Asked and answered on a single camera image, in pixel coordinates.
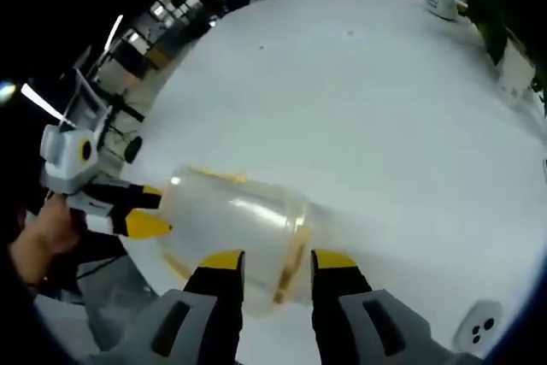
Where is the clear plastic box yellow buckle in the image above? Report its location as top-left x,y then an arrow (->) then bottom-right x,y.
156,162 -> 316,320

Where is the green potted plant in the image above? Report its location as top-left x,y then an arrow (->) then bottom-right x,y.
438,0 -> 547,115

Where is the black desk stand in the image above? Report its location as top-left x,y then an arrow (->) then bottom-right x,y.
108,103 -> 145,166

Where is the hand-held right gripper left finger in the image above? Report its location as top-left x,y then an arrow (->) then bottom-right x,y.
87,249 -> 247,365

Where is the person's left hand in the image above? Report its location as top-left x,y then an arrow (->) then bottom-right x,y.
8,197 -> 84,288

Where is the white framed monitor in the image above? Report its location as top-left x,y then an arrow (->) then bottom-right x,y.
62,66 -> 113,136

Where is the yellow cabinet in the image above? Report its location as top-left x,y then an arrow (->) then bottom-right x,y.
144,45 -> 168,72

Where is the ceiling light strip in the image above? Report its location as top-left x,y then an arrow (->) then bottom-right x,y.
104,13 -> 125,50
20,82 -> 66,121

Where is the grey mesh chair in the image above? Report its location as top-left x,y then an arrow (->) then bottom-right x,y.
32,248 -> 160,358

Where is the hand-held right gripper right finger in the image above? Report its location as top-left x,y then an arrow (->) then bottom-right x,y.
310,249 -> 482,365

